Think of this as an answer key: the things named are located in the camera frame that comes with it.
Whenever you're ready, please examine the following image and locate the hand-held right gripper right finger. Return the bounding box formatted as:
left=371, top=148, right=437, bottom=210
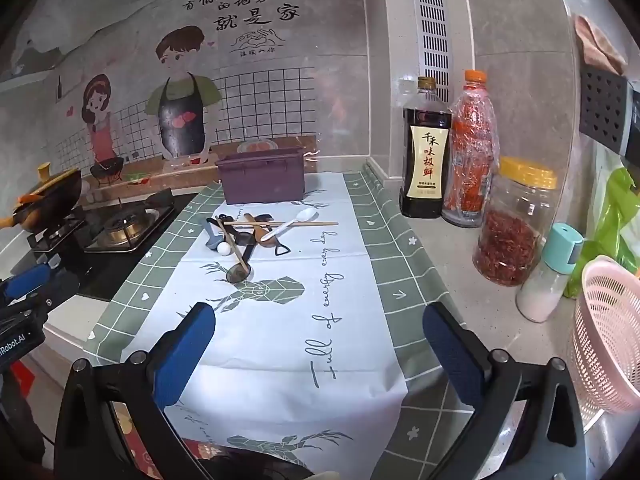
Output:
left=422, top=301, right=587, bottom=480

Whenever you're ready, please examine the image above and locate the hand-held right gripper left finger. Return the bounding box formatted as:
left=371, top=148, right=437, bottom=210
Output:
left=54, top=301, right=217, bottom=480

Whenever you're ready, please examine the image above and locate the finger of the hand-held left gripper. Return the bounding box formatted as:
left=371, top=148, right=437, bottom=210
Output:
left=30, top=259, right=82, bottom=307
left=0, top=263, right=53, bottom=306

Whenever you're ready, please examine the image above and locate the white ball-ended metal stirrer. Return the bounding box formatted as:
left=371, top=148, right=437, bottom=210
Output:
left=215, top=215, right=232, bottom=256

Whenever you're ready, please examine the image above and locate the wooden chopstick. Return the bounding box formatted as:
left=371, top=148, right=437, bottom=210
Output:
left=220, top=216, right=247, bottom=267
left=223, top=220, right=340, bottom=227

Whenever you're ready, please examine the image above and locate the small steel spatula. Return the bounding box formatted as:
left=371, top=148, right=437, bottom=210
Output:
left=250, top=215, right=291, bottom=257

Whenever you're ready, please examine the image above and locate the wooden spoon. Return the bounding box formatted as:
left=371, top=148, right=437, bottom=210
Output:
left=243, top=213, right=281, bottom=248

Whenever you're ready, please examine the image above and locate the white plastic soup spoon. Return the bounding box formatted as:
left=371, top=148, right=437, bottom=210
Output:
left=262, top=207, right=319, bottom=242

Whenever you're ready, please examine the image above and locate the purple plastic utensil holder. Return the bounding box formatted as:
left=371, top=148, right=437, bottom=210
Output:
left=215, top=147, right=307, bottom=206

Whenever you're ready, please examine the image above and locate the black wok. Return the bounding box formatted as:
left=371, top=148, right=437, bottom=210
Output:
left=0, top=162, right=84, bottom=234

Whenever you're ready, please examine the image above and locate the black gas stove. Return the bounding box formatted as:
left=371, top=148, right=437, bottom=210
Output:
left=25, top=187, right=211, bottom=303

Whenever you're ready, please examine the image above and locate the teal-capped salt shaker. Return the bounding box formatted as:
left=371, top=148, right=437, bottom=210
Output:
left=516, top=223, right=585, bottom=323

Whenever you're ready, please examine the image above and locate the green white printed table mat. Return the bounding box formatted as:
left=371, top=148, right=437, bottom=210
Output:
left=85, top=170, right=476, bottom=480

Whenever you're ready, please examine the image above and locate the yellow-lidded chili jar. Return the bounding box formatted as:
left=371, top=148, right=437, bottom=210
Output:
left=474, top=156, right=558, bottom=288

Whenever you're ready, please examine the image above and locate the pink plastic basket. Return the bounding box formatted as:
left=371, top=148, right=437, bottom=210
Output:
left=567, top=255, right=640, bottom=416

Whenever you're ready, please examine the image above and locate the orange-capped plastic bottle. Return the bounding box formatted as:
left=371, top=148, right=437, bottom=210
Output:
left=442, top=70, right=501, bottom=229

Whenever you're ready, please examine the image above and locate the dark soy sauce bottle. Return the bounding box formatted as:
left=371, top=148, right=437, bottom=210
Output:
left=399, top=76, right=454, bottom=219

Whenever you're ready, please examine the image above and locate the green plastic bag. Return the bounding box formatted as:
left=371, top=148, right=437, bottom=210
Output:
left=562, top=167, right=640, bottom=298

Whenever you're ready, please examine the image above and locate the white vent grille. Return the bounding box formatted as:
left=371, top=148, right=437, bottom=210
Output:
left=411, top=0, right=453, bottom=106

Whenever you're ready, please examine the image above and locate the pink cloth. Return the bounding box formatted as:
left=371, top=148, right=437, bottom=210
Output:
left=572, top=14, right=628, bottom=77

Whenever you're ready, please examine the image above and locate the black perforated wall rack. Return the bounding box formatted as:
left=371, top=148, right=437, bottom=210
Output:
left=580, top=62, right=640, bottom=158

